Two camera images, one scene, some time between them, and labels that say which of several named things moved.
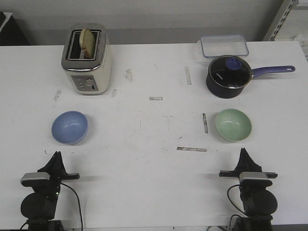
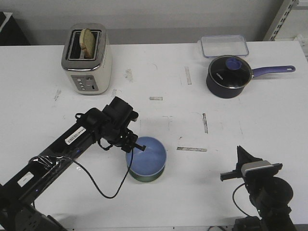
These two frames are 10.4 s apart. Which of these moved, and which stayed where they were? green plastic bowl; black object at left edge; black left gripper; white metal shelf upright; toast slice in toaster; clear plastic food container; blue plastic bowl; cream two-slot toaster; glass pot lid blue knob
Moved: blue plastic bowl; black left gripper; green plastic bowl
Stayed: cream two-slot toaster; clear plastic food container; glass pot lid blue knob; black object at left edge; white metal shelf upright; toast slice in toaster
